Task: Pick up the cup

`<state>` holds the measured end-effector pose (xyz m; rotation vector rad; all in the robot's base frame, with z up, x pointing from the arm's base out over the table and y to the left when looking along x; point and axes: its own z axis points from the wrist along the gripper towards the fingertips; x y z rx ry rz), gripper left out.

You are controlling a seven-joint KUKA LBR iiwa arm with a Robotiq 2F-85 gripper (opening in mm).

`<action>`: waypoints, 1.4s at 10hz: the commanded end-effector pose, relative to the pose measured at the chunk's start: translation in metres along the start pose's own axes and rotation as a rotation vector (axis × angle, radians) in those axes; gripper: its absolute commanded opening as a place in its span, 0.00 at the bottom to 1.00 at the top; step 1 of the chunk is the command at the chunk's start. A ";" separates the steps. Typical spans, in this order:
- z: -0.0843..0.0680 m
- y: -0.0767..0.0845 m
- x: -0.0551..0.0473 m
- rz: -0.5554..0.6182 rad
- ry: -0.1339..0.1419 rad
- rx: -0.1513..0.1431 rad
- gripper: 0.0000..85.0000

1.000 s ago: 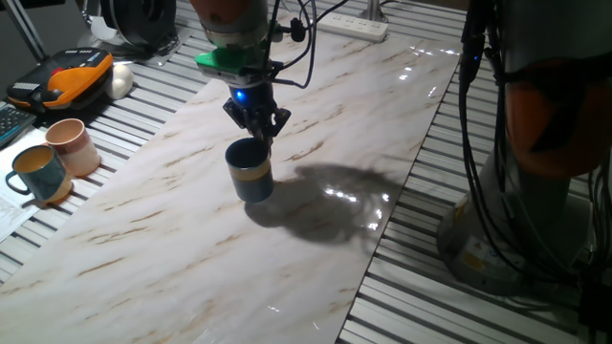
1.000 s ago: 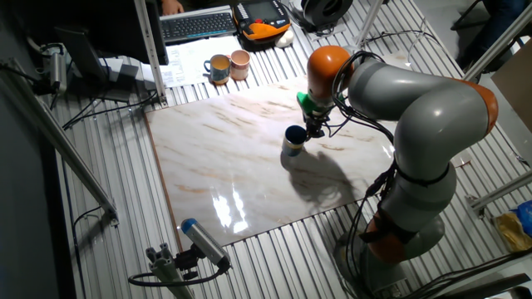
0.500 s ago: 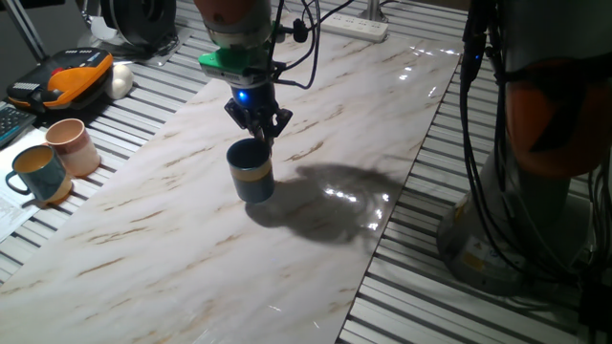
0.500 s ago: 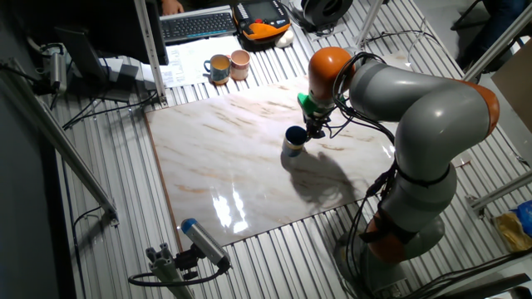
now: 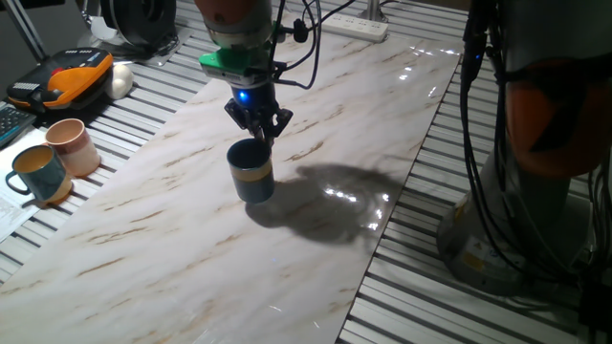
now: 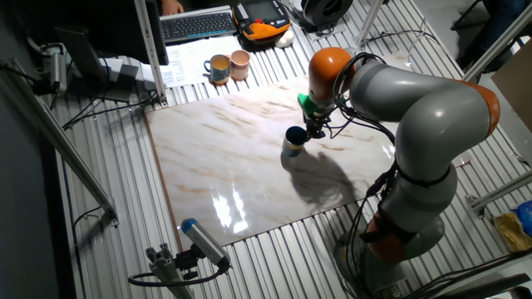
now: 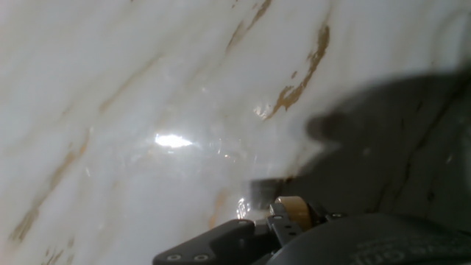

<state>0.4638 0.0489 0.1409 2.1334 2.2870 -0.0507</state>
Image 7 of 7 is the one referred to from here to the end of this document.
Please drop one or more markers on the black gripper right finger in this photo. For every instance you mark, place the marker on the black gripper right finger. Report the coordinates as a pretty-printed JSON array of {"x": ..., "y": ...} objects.
[{"x": 322, "y": 215}]

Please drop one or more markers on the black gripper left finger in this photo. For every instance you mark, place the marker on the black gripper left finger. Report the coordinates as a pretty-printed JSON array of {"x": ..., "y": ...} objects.
[{"x": 228, "y": 243}]

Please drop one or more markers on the teal cup yellow band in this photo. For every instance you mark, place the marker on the teal cup yellow band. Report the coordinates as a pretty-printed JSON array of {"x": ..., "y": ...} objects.
[{"x": 296, "y": 213}]

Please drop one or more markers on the marble pattern board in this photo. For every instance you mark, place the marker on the marble pattern board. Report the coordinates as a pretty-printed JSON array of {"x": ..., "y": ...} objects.
[{"x": 110, "y": 110}]

